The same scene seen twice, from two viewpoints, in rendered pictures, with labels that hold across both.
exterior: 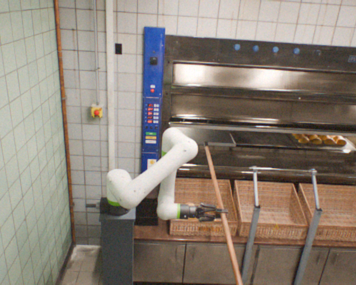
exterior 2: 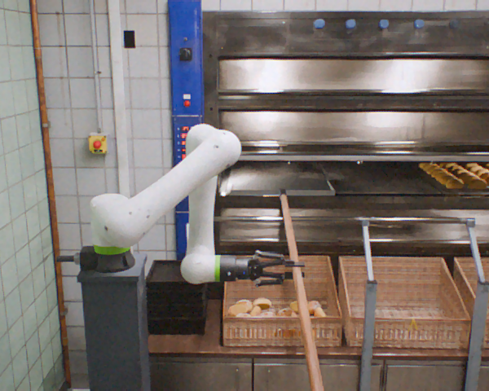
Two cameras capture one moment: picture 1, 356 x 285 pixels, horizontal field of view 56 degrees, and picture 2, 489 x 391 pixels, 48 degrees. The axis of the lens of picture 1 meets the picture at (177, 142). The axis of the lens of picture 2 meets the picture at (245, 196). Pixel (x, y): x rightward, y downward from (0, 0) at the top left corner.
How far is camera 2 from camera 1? 0.55 m
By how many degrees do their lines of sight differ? 10
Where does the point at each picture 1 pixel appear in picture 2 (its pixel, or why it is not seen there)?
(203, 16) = not seen: outside the picture
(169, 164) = (190, 169)
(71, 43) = (55, 36)
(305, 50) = (434, 21)
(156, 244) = (200, 363)
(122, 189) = (110, 212)
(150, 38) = (178, 18)
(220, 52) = (292, 34)
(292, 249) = (448, 366)
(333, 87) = not seen: outside the picture
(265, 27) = not seen: outside the picture
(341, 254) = not seen: outside the picture
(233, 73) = (319, 68)
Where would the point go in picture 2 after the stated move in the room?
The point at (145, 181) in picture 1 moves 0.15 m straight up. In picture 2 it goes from (149, 197) to (147, 149)
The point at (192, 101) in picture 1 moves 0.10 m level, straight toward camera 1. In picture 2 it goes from (254, 120) to (253, 122)
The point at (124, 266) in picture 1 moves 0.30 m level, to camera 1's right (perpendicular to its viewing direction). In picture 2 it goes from (127, 372) to (213, 376)
